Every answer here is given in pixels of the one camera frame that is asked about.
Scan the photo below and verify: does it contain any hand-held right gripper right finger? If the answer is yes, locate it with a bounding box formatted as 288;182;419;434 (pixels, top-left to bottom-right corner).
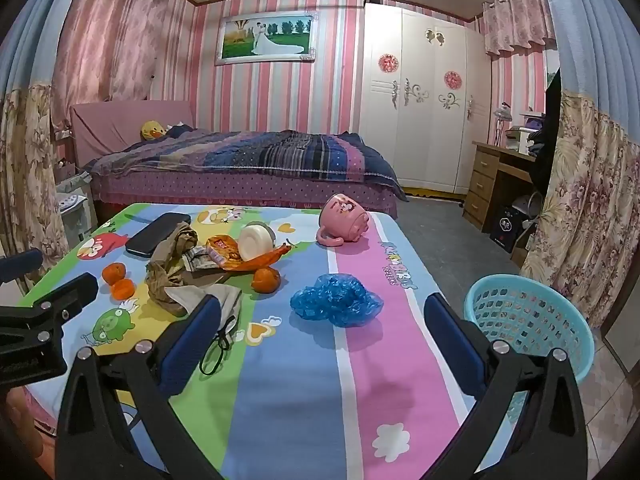
424;292;586;480

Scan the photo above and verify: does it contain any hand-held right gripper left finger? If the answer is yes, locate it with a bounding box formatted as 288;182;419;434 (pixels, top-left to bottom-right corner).
55;294;223;480

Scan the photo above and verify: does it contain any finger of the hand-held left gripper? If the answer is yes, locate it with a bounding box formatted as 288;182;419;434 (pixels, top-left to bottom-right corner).
0;249;44;281
0;272;99;341

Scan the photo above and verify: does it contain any grey face mask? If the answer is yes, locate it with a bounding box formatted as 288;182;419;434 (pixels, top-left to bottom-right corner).
164;284;245;376

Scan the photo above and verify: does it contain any grey wrapper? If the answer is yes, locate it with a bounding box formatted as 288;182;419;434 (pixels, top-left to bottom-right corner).
181;247;221;274

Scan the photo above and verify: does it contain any brown paper bag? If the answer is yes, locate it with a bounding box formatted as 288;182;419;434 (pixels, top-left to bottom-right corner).
145;223;226;317

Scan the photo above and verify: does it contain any blue plastic basket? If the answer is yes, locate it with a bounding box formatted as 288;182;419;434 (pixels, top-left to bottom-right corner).
464;275;597;381

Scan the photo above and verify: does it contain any orange snack packet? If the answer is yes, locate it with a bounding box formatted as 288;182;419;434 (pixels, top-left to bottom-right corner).
206;235;251;272

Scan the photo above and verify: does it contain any orange snack wrapper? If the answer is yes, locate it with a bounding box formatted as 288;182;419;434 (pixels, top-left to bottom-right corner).
222;241;293;273

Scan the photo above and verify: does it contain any small round container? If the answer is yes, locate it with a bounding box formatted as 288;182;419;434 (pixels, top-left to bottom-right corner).
237;223;277;262

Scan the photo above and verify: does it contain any blue plastic bag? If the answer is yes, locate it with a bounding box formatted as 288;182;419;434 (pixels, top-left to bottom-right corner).
291;273;385;328

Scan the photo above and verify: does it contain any white bedside rack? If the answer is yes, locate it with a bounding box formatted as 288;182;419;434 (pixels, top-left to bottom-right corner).
54;172;99;247

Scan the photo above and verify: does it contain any black phone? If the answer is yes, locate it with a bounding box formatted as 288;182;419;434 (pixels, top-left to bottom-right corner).
125;212;192;258

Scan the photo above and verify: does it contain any cardboard box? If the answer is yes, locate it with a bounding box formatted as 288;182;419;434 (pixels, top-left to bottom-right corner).
512;232;538;266

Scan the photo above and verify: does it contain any cartoon printed tablecloth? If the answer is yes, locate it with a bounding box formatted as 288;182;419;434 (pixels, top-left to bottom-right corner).
15;203;501;480

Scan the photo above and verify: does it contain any black bag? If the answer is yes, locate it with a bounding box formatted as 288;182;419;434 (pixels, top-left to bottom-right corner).
489;205;525;254

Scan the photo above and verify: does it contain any blue and floral curtain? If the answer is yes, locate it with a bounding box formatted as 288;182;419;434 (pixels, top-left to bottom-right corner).
0;0;93;301
520;0;640;331

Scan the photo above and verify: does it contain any white fan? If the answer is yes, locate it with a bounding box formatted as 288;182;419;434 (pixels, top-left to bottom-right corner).
517;191;547;223

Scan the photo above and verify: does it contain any bed with purple dotted skirt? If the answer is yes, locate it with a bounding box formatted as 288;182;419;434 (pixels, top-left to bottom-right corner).
87;130;408;216

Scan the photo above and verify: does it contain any pink cartoon cup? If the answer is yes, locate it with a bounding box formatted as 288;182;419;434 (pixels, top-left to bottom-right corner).
315;194;371;247

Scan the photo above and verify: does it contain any wooden desk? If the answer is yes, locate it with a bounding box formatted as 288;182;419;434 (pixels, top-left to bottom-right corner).
462;141;543;233

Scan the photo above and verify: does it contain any pink covered headboard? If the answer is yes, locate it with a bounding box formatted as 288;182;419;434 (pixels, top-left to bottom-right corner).
69;100;196;173

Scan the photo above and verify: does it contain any striped patchwork quilt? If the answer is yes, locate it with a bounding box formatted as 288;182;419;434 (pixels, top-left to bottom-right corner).
90;129;408;201

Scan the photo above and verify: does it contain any white box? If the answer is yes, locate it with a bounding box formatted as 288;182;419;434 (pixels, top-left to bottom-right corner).
505;127;536;155

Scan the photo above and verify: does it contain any desk lamp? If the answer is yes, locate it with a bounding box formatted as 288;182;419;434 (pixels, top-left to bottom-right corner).
492;102;512;148

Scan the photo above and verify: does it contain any white wardrobe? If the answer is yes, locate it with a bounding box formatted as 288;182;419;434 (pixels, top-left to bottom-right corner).
359;2;493;195

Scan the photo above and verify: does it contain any long pink curtain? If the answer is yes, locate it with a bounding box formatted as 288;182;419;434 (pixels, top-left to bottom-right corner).
52;0;198;128

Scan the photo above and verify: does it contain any framed wedding picture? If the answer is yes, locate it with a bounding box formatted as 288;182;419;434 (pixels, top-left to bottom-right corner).
215;10;320;66

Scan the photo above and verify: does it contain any short pink curtain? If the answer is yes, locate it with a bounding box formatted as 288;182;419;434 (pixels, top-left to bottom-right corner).
481;0;558;56

